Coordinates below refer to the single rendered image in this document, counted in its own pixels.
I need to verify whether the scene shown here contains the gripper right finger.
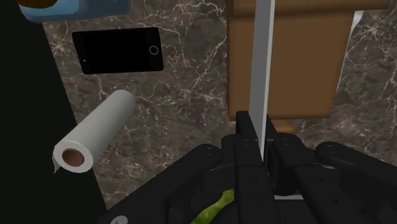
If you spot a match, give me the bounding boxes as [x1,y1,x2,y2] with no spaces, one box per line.
[264,114,397,224]

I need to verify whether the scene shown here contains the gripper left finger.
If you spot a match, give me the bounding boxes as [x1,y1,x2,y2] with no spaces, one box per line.
[98,110,281,224]

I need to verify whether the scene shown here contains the grey strip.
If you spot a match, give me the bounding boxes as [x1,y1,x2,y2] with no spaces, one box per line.
[249,0,276,163]

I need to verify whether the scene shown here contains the green textured object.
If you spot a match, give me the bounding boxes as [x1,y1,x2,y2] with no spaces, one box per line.
[190,188,235,224]

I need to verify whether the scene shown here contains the white paper towel roll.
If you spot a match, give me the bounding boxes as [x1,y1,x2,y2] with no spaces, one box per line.
[52,89,137,174]

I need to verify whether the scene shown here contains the brown box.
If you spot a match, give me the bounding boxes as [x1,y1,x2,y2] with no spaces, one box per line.
[225,0,391,121]

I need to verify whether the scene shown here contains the white thin sheet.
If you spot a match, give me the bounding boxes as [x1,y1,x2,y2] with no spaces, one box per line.
[336,10,365,93]

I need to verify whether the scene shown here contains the black smartphone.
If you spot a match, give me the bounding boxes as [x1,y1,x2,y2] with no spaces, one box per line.
[71,27,165,75]

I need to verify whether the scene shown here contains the blue container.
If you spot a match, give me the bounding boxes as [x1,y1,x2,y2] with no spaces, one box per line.
[18,0,131,24]

